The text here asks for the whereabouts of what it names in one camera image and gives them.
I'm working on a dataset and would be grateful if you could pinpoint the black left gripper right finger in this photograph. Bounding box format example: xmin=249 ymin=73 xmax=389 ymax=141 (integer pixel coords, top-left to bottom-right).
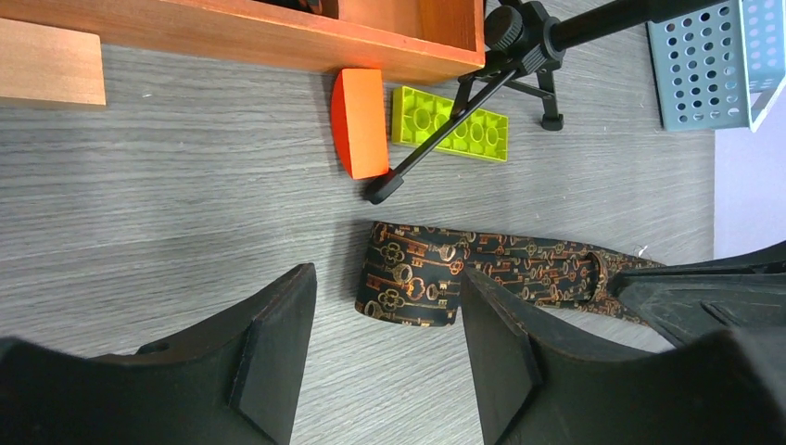
xmin=460 ymin=270 xmax=785 ymax=444

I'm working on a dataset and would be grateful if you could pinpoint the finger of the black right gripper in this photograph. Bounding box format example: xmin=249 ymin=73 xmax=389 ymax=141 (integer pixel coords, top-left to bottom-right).
xmin=610 ymin=242 xmax=785 ymax=347

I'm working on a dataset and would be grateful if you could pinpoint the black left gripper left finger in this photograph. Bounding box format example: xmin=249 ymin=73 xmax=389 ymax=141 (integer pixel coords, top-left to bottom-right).
xmin=1 ymin=263 xmax=317 ymax=444

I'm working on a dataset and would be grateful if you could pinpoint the black key pattern tie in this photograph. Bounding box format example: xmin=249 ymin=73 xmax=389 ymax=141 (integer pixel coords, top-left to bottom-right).
xmin=355 ymin=222 xmax=660 ymax=327

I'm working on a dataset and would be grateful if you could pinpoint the light blue plastic basket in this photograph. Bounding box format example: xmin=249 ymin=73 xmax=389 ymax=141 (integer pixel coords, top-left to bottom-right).
xmin=647 ymin=0 xmax=785 ymax=132

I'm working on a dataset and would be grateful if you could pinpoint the orange red block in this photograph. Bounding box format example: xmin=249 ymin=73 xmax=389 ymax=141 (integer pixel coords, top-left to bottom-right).
xmin=330 ymin=68 xmax=389 ymax=180

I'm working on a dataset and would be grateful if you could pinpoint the lime green flat brick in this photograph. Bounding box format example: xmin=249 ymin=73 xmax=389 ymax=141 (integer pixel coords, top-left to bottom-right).
xmin=391 ymin=85 xmax=510 ymax=163

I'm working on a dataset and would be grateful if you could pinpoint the small black tripod stand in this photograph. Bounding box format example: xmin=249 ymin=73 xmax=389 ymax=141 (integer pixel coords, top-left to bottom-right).
xmin=363 ymin=0 xmax=732 ymax=206

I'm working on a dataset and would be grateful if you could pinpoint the orange wooden compartment tray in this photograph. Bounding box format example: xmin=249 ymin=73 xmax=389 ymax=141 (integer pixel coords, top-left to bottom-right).
xmin=1 ymin=1 xmax=485 ymax=84

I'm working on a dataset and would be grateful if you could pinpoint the tan wooden block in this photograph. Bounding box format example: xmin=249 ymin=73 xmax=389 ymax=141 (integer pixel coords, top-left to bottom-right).
xmin=1 ymin=19 xmax=107 ymax=109

